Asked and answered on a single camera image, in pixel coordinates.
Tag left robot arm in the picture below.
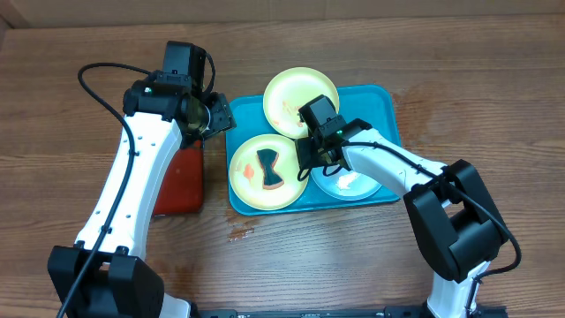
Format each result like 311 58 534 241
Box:
48 67 235 317

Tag red and black tray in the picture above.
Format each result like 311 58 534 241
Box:
153 140 204 216

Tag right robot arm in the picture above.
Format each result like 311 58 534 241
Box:
296 117 511 317

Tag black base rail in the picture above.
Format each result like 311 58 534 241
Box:
193 304 509 318

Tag blue plastic tray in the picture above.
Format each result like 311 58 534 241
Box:
225 84 401 214

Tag light blue plate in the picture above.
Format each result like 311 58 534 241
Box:
310 168 381 201

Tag yellow-green plate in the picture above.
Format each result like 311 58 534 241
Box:
229 134 308 211
263 67 340 139

